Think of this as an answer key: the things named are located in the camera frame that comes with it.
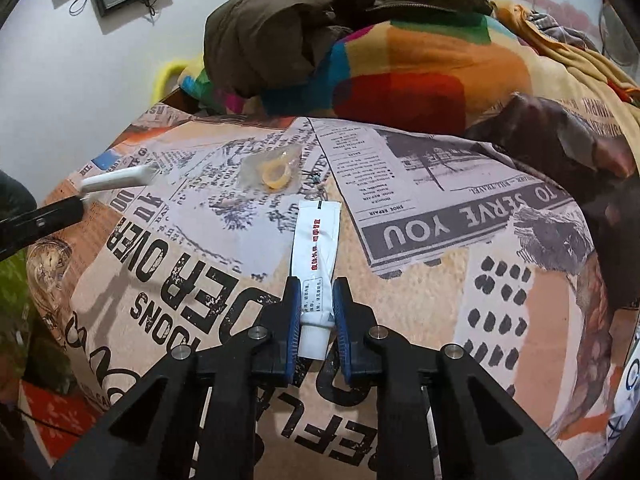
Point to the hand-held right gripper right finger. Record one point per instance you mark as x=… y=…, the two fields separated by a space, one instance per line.
x=342 y=325

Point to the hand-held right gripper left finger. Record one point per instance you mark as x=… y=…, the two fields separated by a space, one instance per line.
x=290 y=320

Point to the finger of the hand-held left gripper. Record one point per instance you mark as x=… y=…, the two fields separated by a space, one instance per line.
x=45 y=225

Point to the white ointment tube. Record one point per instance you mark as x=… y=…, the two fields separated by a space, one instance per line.
x=315 y=250

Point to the white disposable razor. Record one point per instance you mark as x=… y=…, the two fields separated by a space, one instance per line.
x=120 y=177

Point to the green patterned cloth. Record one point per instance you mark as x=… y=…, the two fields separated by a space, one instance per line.
x=12 y=310

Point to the newspaper print blanket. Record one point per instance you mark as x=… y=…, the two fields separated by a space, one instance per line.
x=450 y=310

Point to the orange patterned cloth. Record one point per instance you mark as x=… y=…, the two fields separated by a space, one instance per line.
x=55 y=420

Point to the colourful checked blanket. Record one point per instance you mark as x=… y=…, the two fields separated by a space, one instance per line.
x=415 y=75

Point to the dark brown cloth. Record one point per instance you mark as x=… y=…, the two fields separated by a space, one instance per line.
x=550 y=140

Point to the brown padded jacket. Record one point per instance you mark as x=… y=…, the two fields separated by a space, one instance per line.
x=270 y=30

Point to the white printed bag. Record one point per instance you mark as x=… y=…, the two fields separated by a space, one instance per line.
x=632 y=380

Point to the yellow fleece blanket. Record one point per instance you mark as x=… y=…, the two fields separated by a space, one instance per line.
x=575 y=70

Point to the grey checked cloth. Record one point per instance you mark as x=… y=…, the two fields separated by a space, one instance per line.
x=565 y=30

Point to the standing fan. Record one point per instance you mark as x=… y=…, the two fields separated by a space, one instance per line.
x=617 y=30

